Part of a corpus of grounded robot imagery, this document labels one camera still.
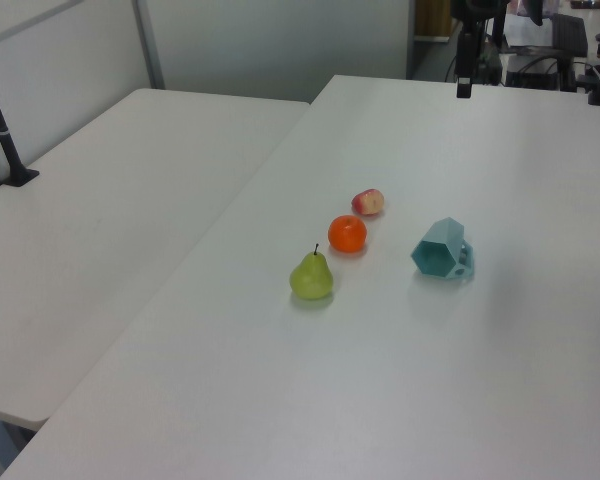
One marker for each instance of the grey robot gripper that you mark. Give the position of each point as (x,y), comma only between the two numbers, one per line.
(472,10)

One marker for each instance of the teal hexagonal plastic mug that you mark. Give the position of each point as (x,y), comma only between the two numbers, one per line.
(437,250)

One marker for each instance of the black vertical pole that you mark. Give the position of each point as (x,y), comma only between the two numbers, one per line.
(498,30)

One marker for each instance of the red bitten apple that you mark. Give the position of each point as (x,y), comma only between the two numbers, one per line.
(368,202)

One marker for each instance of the orange fruit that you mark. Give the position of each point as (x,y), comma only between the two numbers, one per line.
(348,234)

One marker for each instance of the green pear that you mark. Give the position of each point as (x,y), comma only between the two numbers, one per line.
(311,280)

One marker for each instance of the black pole stand with base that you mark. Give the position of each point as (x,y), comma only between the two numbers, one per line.
(0,125)

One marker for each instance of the grey partition frame post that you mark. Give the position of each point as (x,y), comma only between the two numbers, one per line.
(149,45)

